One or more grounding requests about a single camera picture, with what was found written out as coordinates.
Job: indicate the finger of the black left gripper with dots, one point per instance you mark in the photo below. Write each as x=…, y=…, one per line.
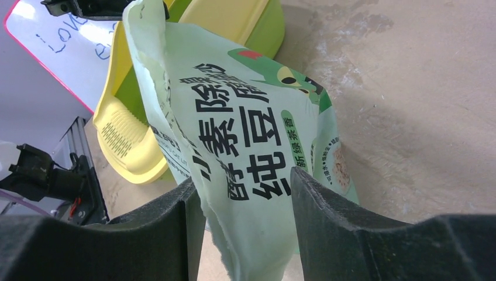
x=99, y=10

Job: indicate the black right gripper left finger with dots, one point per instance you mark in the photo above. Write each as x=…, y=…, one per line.
x=161, y=240

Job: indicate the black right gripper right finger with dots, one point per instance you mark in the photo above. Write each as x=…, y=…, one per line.
x=340, y=240

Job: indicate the yellow litter box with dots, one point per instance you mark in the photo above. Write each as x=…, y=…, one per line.
x=123, y=132

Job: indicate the green cat litter bag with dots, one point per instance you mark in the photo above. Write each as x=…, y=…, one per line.
x=241, y=121

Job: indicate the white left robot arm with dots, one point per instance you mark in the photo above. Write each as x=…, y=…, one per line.
x=31, y=172

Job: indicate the pink framed whiteboard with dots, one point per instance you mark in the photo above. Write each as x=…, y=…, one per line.
x=75, y=51

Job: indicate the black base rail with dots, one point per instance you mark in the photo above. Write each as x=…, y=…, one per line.
x=80, y=186

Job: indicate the aluminium frame rail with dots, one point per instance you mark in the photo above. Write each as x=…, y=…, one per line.
x=74, y=141

